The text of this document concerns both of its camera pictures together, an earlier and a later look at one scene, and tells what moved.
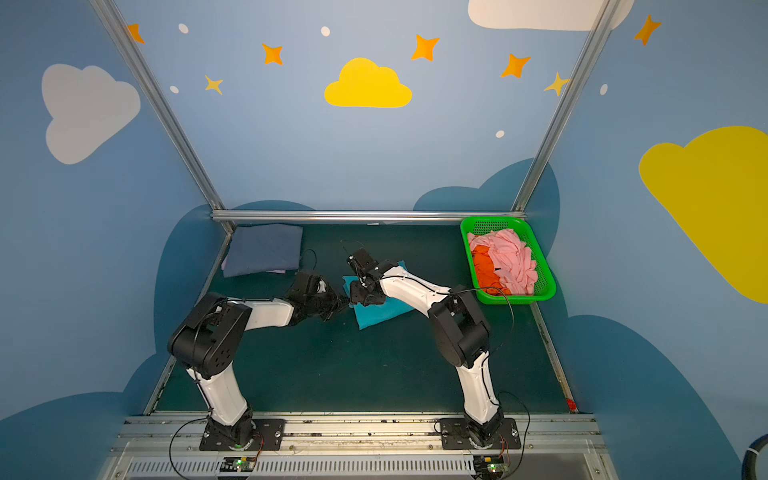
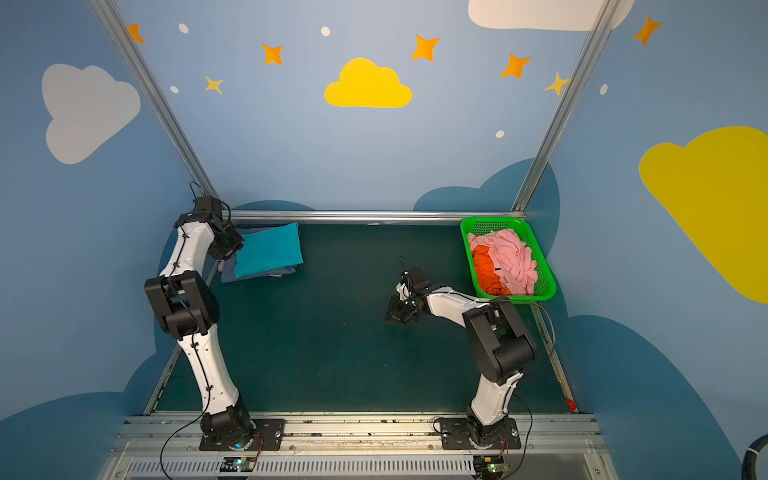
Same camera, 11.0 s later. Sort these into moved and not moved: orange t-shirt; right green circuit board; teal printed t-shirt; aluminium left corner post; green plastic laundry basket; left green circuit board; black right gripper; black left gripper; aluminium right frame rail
Moved: black right gripper; black left gripper; teal printed t-shirt
Not moved: right green circuit board; orange t-shirt; green plastic laundry basket; aluminium right frame rail; aluminium left corner post; left green circuit board
